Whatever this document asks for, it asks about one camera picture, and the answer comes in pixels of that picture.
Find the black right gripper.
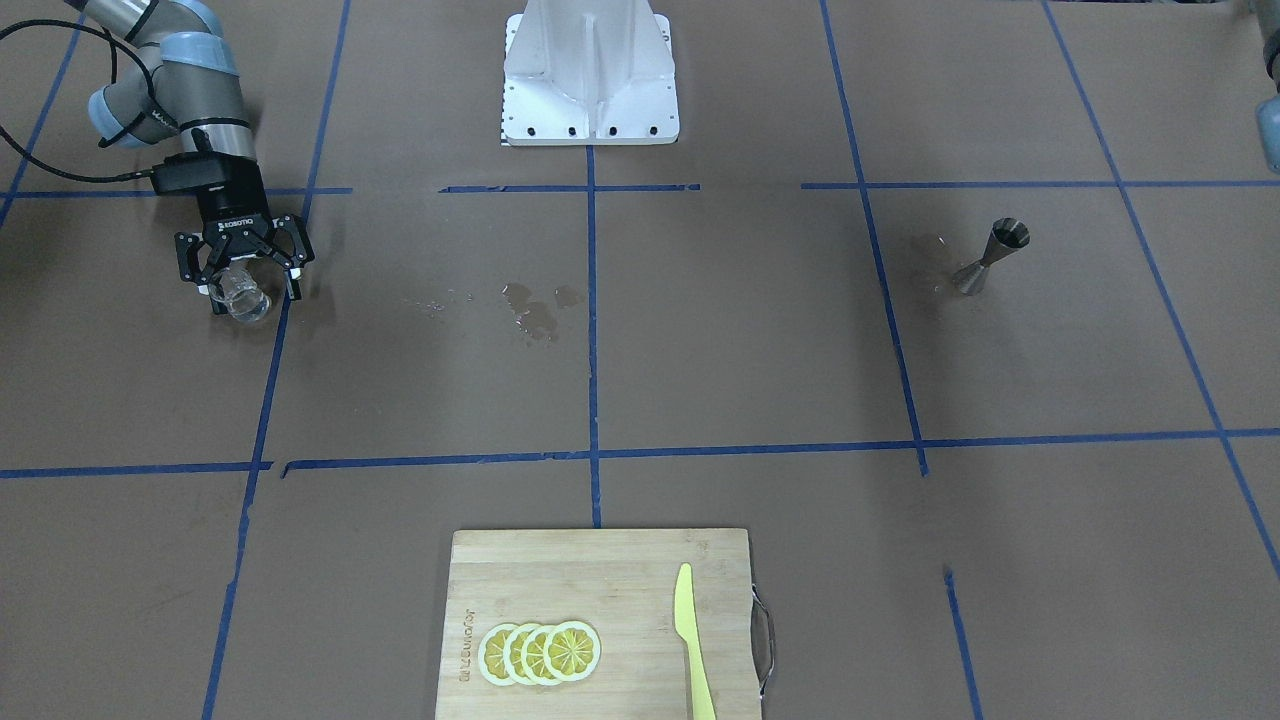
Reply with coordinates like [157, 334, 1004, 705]
[174, 160, 315, 301]

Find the steel jigger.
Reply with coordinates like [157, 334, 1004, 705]
[951, 217, 1030, 296]

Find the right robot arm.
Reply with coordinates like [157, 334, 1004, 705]
[76, 1, 315, 301]

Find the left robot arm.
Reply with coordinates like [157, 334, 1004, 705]
[1248, 1, 1279, 174]

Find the lemon slice farthest from knife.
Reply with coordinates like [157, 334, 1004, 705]
[479, 623, 517, 687]

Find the bamboo cutting board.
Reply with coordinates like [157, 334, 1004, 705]
[435, 528, 763, 719]

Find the lemon slice nearest knife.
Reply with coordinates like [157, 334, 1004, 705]
[543, 620, 602, 682]

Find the yellow plastic knife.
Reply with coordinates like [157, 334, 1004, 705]
[673, 562, 717, 719]

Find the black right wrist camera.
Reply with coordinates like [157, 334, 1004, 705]
[150, 152, 230, 195]

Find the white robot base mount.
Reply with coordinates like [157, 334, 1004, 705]
[500, 1, 681, 147]

